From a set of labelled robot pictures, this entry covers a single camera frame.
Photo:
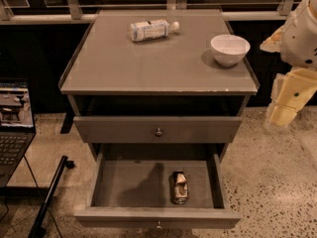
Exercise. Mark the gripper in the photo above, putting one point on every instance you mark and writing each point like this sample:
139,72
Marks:
299,40

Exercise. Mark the crushed orange soda can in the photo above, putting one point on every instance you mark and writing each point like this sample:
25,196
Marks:
180,191

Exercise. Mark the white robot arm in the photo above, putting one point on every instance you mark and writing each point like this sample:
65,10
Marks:
296,41

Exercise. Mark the grey drawer cabinet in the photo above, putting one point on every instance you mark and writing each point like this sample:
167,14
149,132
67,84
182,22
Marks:
109,75

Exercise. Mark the closed grey top drawer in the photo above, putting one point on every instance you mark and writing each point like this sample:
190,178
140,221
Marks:
157,129

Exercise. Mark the open grey middle drawer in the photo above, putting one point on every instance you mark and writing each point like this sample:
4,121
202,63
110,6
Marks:
132,187

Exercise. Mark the white ceramic bowl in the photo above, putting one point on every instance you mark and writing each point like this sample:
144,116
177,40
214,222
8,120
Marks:
228,50

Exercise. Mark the white plastic bottle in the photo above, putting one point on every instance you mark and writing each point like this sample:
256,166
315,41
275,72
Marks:
151,30

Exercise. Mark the black laptop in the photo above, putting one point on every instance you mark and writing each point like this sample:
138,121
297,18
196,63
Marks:
17,126

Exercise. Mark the metal railing with glass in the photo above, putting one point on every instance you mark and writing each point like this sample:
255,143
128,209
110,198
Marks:
39,12

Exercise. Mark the black stand leg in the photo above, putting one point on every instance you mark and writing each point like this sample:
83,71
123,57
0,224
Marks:
37,231

